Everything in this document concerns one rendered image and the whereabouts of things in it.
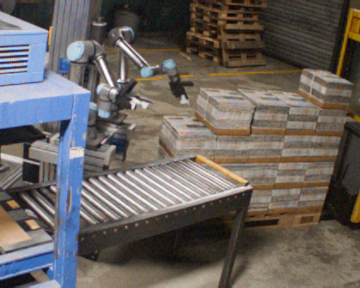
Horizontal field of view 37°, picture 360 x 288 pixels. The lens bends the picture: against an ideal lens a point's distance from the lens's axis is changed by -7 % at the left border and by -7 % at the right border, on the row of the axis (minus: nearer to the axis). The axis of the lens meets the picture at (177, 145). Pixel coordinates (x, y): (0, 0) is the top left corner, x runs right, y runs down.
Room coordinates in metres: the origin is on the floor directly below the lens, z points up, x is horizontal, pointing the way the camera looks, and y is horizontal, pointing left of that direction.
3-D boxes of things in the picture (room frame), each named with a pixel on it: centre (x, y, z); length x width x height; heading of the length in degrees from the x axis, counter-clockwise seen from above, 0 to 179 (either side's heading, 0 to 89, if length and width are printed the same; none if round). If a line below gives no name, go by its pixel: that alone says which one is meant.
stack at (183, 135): (4.08, -0.46, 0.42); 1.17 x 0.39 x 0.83; 114
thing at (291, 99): (4.27, -0.84, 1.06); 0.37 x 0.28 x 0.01; 23
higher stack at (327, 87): (4.38, -1.12, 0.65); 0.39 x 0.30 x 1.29; 24
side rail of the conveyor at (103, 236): (2.57, 0.01, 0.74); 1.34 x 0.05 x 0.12; 135
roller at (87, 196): (2.57, 0.38, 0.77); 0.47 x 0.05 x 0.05; 45
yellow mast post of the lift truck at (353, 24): (4.86, -1.39, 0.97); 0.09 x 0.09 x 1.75; 24
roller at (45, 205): (2.38, 0.56, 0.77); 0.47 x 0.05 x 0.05; 45
